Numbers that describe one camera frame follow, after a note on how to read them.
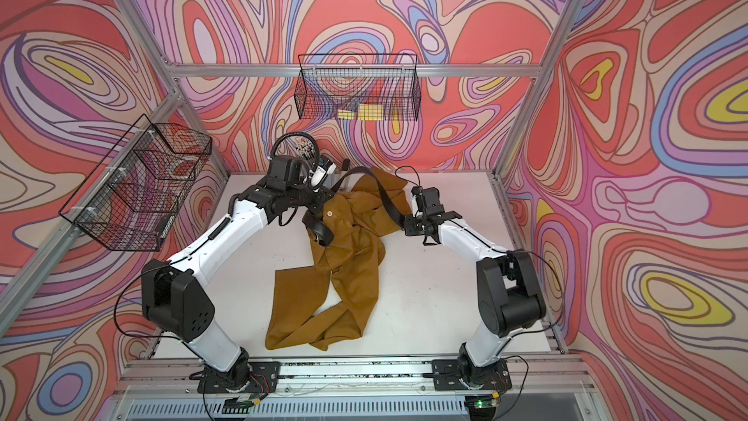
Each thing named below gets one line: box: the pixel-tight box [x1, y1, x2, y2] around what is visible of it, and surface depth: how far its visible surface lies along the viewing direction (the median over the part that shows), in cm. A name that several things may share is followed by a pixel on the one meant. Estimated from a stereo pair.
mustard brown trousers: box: [264, 168, 411, 351], surface depth 87 cm
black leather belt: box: [301, 166, 407, 247], surface depth 81 cm
